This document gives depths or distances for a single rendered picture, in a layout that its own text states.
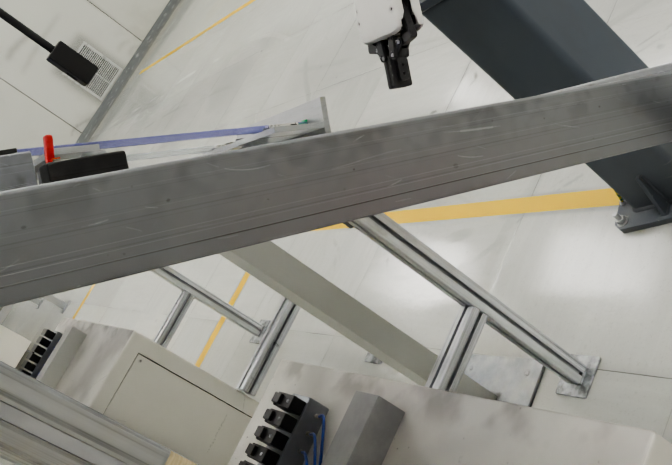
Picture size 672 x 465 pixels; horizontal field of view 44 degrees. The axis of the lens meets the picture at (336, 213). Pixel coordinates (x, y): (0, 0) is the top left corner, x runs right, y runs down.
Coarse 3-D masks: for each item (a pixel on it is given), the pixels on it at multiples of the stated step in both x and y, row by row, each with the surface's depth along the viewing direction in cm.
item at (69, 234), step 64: (384, 128) 59; (448, 128) 62; (512, 128) 66; (576, 128) 69; (640, 128) 73; (0, 192) 46; (64, 192) 48; (128, 192) 50; (192, 192) 52; (256, 192) 54; (320, 192) 56; (384, 192) 59; (448, 192) 62; (0, 256) 46; (64, 256) 48; (128, 256) 49; (192, 256) 51
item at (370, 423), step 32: (480, 320) 153; (448, 352) 151; (448, 384) 150; (288, 416) 110; (320, 416) 109; (352, 416) 100; (384, 416) 98; (256, 448) 110; (288, 448) 110; (320, 448) 104; (352, 448) 96; (384, 448) 98
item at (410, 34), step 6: (402, 0) 117; (408, 12) 117; (402, 18) 117; (408, 18) 116; (402, 24) 117; (408, 24) 116; (408, 30) 116; (414, 30) 116; (402, 36) 117; (408, 36) 116; (414, 36) 116; (408, 42) 118
